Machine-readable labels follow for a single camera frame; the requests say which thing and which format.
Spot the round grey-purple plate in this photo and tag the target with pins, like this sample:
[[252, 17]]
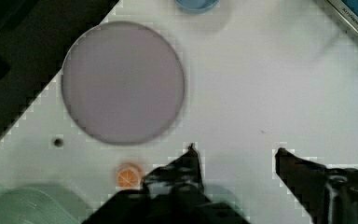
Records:
[[123, 83]]

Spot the orange slice toy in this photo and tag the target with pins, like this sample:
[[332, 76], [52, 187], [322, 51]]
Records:
[[129, 176]]

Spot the blue bowl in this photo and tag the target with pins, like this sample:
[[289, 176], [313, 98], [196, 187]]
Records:
[[196, 6]]

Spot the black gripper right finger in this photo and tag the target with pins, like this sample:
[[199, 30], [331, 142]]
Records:
[[329, 195]]

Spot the green perforated basket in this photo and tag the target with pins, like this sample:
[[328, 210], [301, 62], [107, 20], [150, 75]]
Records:
[[32, 206]]

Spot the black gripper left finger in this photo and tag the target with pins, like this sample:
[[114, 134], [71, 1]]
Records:
[[185, 170]]

